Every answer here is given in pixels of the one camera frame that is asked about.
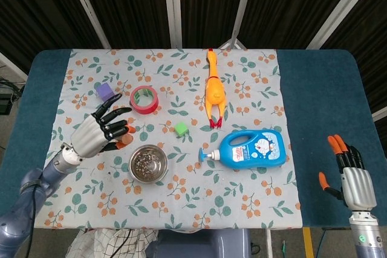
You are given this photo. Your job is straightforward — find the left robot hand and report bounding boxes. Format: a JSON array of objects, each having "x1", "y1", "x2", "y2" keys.
[{"x1": 70, "y1": 93, "x2": 135, "y2": 159}]

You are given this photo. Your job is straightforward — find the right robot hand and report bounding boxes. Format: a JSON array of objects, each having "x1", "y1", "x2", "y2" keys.
[{"x1": 318, "y1": 134, "x2": 378, "y2": 211}]

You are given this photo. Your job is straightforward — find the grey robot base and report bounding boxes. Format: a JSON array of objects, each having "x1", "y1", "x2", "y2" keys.
[{"x1": 145, "y1": 228, "x2": 252, "y2": 258}]

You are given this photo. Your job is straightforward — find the stainless steel bowl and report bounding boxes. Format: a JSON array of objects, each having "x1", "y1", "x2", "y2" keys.
[{"x1": 129, "y1": 144, "x2": 169, "y2": 184}]

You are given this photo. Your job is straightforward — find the purple foam cube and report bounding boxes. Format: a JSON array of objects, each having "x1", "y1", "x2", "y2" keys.
[{"x1": 95, "y1": 82, "x2": 115, "y2": 102}]

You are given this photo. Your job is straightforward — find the crushed nut pieces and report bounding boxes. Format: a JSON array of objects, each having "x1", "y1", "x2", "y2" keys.
[{"x1": 134, "y1": 148, "x2": 163, "y2": 178}]

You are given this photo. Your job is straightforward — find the red tape roll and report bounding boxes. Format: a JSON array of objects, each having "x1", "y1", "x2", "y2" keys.
[{"x1": 130, "y1": 85, "x2": 159, "y2": 116}]

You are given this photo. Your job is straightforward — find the black electronic device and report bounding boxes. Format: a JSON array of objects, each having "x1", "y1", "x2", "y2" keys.
[{"x1": 0, "y1": 79, "x2": 25, "y2": 117}]

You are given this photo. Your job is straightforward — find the green foam cube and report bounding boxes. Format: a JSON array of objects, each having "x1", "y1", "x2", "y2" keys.
[{"x1": 174, "y1": 122, "x2": 190, "y2": 137}]

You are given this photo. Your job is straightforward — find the white table leg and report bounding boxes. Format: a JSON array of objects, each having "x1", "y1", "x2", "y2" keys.
[{"x1": 265, "y1": 229, "x2": 274, "y2": 258}]

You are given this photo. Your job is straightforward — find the blue pump detergent bottle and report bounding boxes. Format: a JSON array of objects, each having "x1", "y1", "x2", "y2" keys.
[{"x1": 198, "y1": 129, "x2": 287, "y2": 170}]

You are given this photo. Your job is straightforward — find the teal blue table cover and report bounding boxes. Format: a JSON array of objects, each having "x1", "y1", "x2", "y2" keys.
[{"x1": 0, "y1": 48, "x2": 387, "y2": 228}]

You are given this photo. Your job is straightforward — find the white checked cloth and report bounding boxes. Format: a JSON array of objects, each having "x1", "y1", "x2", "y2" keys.
[{"x1": 66, "y1": 228, "x2": 160, "y2": 258}]

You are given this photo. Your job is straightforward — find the floral tablecloth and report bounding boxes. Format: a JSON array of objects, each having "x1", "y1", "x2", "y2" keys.
[{"x1": 30, "y1": 48, "x2": 303, "y2": 231}]

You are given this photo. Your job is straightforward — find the orange rubber chicken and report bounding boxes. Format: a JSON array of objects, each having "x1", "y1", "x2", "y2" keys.
[{"x1": 204, "y1": 48, "x2": 227, "y2": 129}]

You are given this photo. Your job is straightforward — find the grey metal stand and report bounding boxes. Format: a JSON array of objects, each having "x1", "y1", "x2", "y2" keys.
[{"x1": 217, "y1": 39, "x2": 247, "y2": 50}]

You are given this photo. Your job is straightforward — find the white frame bar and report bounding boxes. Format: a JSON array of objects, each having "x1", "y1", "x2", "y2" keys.
[
  {"x1": 0, "y1": 51, "x2": 28, "y2": 81},
  {"x1": 371, "y1": 108, "x2": 387, "y2": 122}
]

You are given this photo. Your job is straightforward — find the white frame post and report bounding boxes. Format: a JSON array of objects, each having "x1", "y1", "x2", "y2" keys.
[
  {"x1": 306, "y1": 0, "x2": 387, "y2": 50},
  {"x1": 63, "y1": 0, "x2": 112, "y2": 50},
  {"x1": 162, "y1": 0, "x2": 183, "y2": 49},
  {"x1": 229, "y1": 0, "x2": 258, "y2": 50}
]

